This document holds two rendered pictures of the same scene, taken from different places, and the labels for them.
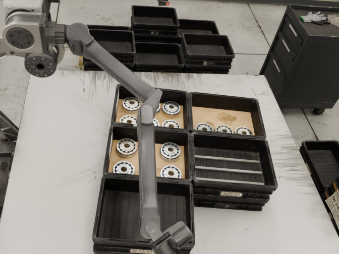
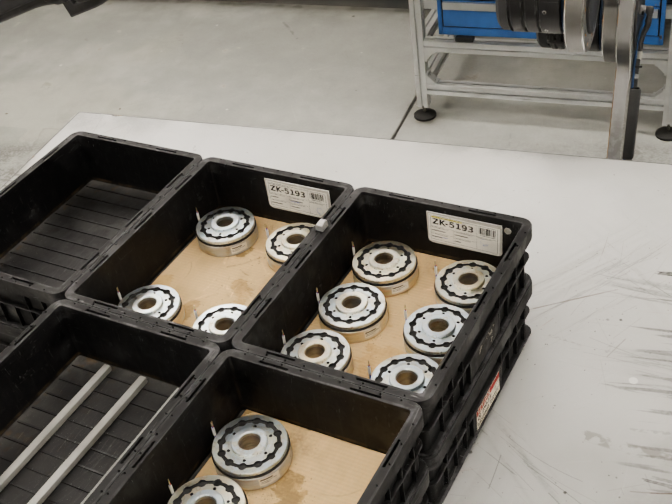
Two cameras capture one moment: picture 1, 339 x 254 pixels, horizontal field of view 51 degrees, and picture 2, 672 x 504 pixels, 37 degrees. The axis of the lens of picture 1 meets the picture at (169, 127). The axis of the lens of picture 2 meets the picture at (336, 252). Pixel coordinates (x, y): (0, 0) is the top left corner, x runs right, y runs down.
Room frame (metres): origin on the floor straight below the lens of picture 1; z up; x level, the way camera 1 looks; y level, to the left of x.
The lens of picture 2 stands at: (1.99, -0.75, 1.84)
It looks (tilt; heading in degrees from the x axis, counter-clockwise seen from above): 38 degrees down; 132
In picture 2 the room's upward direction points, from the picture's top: 9 degrees counter-clockwise
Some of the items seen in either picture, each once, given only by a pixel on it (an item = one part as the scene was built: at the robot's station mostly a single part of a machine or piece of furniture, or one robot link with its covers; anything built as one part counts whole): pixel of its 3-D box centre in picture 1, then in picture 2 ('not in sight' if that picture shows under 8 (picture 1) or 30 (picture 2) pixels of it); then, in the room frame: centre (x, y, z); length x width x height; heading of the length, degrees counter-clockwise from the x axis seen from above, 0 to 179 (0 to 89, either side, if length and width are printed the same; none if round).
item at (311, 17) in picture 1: (314, 16); not in sight; (2.74, -0.97, 0.88); 0.25 x 0.19 x 0.03; 106
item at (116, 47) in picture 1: (108, 63); not in sight; (2.27, 0.60, 0.37); 0.40 x 0.30 x 0.45; 106
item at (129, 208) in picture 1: (145, 216); (79, 232); (0.72, 0.03, 0.87); 0.40 x 0.30 x 0.11; 98
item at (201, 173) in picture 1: (229, 166); (60, 450); (1.07, -0.33, 0.87); 0.40 x 0.30 x 0.11; 98
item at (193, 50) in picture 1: (202, 65); not in sight; (2.49, -0.18, 0.37); 0.40 x 0.30 x 0.45; 106
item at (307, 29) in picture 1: (308, 65); not in sight; (2.70, -1.10, 0.45); 0.60 x 0.45 x 0.90; 106
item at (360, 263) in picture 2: (129, 122); (384, 261); (1.23, 0.21, 0.86); 0.10 x 0.10 x 0.01
